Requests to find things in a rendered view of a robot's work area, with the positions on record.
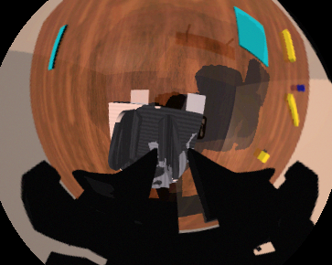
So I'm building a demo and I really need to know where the pink rectangular plate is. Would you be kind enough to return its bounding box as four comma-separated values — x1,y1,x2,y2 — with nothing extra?
108,102,203,158

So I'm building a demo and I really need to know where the teal rectangular plate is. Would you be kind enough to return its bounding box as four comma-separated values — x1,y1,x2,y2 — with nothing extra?
234,7,269,68

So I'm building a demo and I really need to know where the teal rectangular block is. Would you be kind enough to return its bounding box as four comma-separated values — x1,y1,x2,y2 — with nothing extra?
48,25,67,70

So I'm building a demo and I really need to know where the small blue cube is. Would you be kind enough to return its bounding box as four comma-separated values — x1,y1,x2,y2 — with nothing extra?
297,84,305,92

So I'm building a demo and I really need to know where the pink trapezoid plate with holes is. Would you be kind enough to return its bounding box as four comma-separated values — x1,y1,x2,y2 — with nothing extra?
134,155,169,188

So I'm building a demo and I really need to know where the yellow flat bar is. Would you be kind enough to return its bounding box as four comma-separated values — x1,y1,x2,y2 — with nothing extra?
287,93,298,126

